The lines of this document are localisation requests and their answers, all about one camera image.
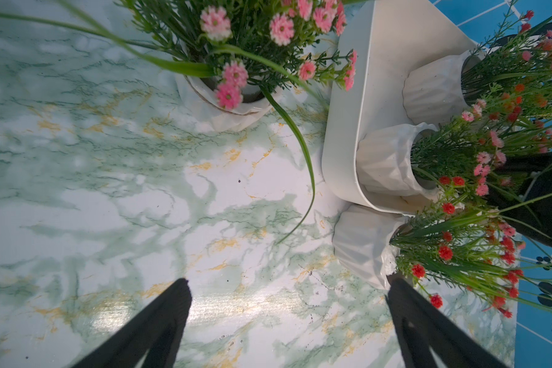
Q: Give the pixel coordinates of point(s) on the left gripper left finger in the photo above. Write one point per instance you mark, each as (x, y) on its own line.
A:
(152, 337)

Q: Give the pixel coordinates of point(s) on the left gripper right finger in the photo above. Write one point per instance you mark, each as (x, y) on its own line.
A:
(424, 332)

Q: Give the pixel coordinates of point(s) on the red flower pot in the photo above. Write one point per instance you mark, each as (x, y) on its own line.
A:
(462, 243)

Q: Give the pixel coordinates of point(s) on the small pink flower pot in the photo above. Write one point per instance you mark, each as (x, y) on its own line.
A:
(514, 65)

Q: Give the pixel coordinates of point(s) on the cream plastic storage box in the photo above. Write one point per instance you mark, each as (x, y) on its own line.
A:
(391, 39)

